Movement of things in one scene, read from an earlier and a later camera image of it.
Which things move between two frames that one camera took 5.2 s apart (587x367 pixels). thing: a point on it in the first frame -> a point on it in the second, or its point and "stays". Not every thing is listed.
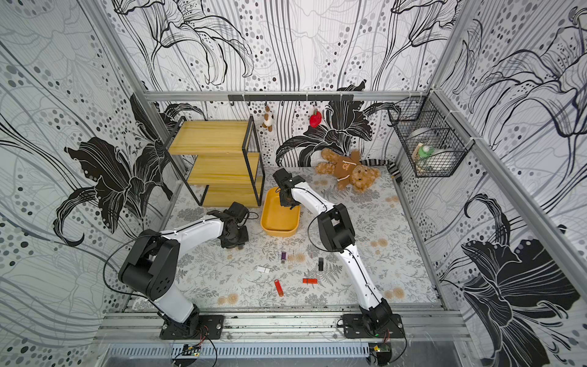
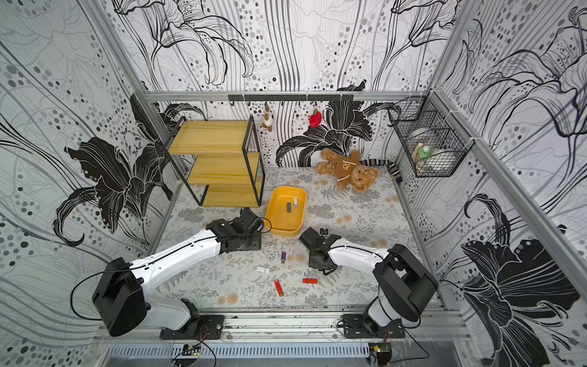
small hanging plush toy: [268, 119] stays
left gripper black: [244, 238] -> [257, 242]
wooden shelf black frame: [228, 160] stays
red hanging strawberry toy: [316, 119] stays
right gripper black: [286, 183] -> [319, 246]
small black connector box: [384, 352] stays
